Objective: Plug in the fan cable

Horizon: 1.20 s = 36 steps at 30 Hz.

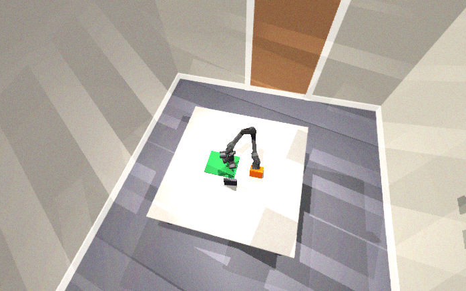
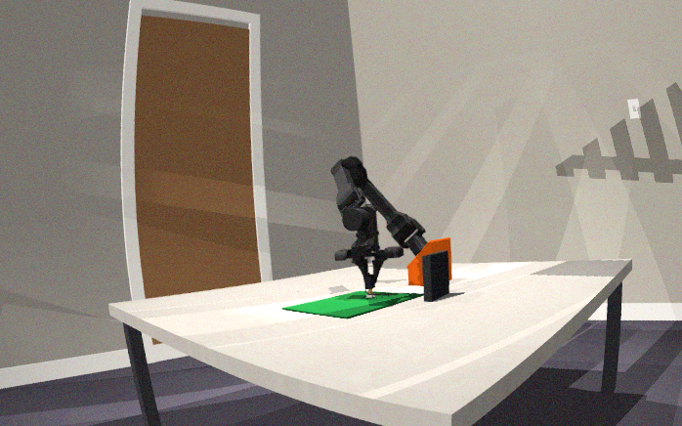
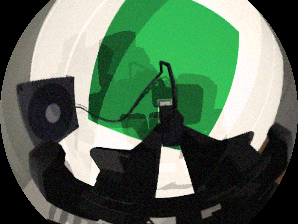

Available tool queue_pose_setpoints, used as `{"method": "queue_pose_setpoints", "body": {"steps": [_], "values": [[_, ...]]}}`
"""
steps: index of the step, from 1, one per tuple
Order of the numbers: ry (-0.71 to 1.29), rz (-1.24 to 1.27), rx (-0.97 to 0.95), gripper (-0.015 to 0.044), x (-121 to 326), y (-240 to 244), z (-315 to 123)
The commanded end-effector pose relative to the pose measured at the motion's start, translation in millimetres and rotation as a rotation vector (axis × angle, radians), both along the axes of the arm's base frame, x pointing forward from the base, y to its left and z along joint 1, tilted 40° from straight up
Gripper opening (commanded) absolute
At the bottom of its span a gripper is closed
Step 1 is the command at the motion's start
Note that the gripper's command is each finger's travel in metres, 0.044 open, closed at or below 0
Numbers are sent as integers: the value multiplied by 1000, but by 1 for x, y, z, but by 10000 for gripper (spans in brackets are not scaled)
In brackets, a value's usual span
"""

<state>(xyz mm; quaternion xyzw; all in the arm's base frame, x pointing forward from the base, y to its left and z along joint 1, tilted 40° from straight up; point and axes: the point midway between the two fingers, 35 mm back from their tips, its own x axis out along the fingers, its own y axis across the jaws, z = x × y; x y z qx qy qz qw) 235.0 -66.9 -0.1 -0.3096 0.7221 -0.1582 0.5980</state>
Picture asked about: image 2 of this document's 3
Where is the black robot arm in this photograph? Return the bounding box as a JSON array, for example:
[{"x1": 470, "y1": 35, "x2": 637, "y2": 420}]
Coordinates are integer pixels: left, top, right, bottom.
[{"x1": 330, "y1": 156, "x2": 428, "y2": 258}]

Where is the green circuit board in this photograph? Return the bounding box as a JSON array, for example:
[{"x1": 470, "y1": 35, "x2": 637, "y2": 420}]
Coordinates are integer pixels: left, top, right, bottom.
[{"x1": 282, "y1": 289, "x2": 423, "y2": 319}]

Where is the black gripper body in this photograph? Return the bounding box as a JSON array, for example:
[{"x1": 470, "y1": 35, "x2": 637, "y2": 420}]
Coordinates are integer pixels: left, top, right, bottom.
[{"x1": 334, "y1": 228, "x2": 404, "y2": 262}]

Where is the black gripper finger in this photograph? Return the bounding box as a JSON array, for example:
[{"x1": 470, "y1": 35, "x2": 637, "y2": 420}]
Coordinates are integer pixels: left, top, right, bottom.
[
  {"x1": 352, "y1": 259, "x2": 369, "y2": 277},
  {"x1": 372, "y1": 257, "x2": 387, "y2": 284}
]

